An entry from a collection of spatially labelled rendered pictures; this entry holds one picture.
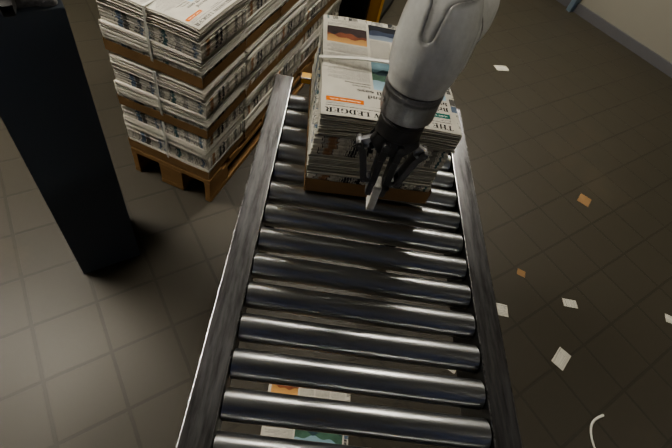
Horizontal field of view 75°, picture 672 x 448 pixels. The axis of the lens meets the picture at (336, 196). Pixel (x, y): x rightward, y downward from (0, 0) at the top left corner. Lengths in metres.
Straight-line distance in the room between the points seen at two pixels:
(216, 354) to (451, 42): 0.60
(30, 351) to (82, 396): 0.24
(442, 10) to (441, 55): 0.05
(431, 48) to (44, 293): 1.59
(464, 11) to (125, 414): 1.45
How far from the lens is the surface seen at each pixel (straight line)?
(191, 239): 1.87
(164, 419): 1.61
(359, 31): 1.09
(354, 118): 0.83
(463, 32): 0.59
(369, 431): 0.80
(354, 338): 0.83
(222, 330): 0.81
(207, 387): 0.79
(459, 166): 1.18
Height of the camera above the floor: 1.55
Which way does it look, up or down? 49 degrees down
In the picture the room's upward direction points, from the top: 16 degrees clockwise
